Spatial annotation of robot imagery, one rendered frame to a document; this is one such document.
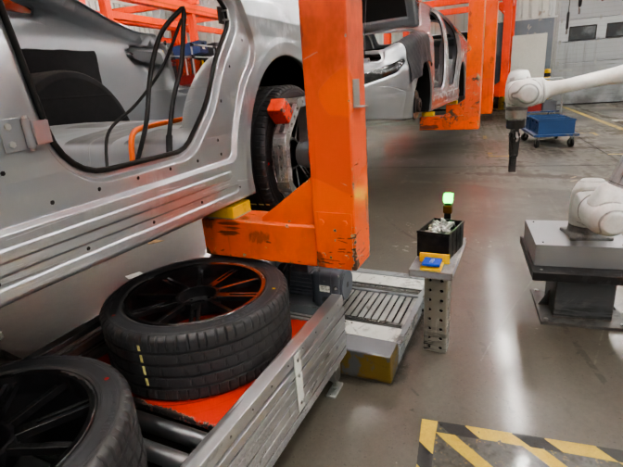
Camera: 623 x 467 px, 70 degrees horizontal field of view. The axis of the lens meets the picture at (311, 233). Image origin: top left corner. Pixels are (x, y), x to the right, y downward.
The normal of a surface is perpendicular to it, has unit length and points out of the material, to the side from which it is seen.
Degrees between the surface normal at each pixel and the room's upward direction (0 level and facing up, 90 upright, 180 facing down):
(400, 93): 91
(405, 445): 0
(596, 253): 90
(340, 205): 90
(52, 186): 92
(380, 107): 106
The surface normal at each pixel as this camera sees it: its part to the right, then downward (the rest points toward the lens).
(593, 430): -0.07, -0.94
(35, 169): 0.91, 0.10
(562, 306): -0.30, 0.32
